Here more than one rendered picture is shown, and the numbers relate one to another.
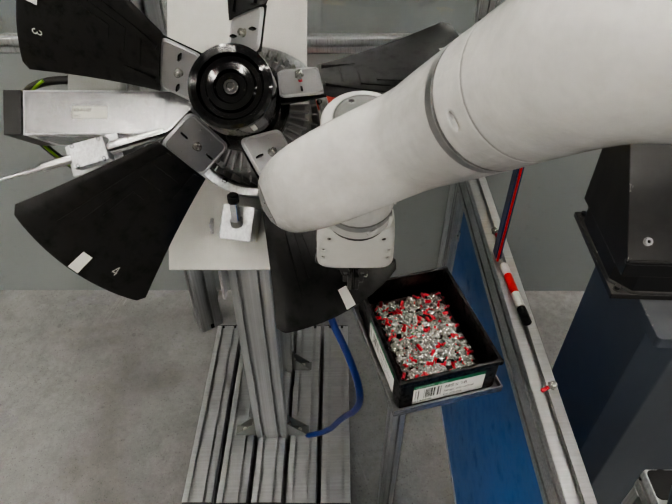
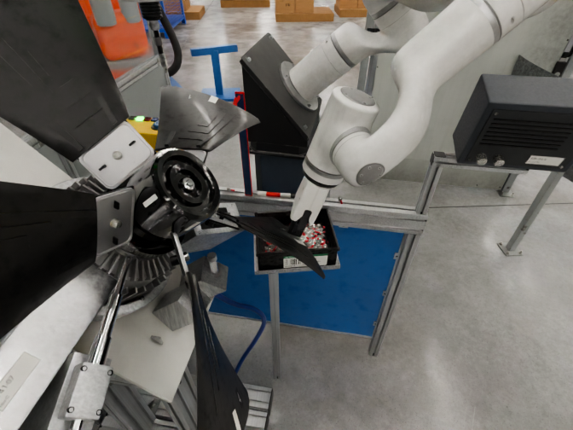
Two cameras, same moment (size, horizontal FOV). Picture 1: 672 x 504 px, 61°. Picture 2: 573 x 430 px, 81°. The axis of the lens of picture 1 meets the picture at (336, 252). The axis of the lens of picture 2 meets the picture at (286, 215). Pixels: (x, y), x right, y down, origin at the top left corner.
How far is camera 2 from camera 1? 74 cm
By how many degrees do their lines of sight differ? 58
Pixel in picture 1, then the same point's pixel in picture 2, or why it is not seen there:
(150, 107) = (65, 302)
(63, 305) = not seen: outside the picture
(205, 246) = (169, 356)
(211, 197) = (134, 326)
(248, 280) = not seen: hidden behind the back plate
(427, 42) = (177, 99)
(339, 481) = (256, 392)
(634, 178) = (284, 107)
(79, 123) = (18, 403)
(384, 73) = (202, 122)
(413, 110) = (479, 34)
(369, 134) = (431, 73)
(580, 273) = not seen: hidden behind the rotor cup
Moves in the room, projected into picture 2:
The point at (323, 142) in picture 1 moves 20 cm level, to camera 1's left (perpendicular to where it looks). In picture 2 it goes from (420, 93) to (446, 166)
